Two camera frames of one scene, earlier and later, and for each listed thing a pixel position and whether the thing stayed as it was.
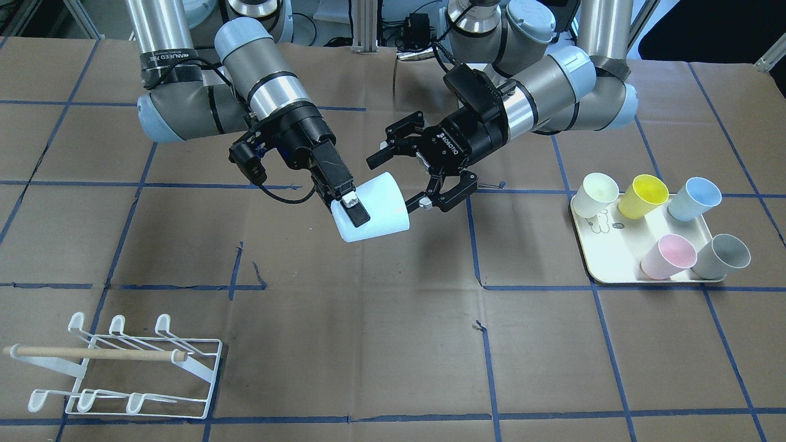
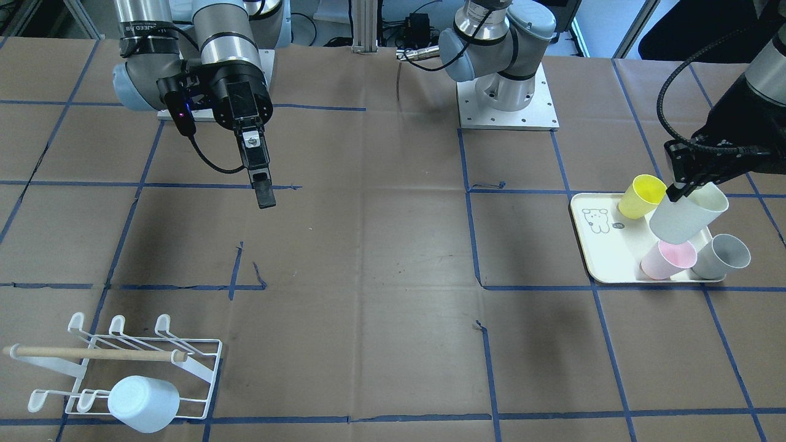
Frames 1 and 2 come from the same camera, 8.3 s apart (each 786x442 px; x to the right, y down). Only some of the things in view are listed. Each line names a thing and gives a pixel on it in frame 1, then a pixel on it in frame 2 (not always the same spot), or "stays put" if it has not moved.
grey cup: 718,258 stays put
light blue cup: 383,200 → 146,404
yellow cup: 645,193 stays put
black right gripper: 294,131 → 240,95
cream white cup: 597,189 → 680,221
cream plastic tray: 613,245 stays put
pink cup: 671,253 stays put
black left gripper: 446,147 → 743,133
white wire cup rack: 161,376 stays put
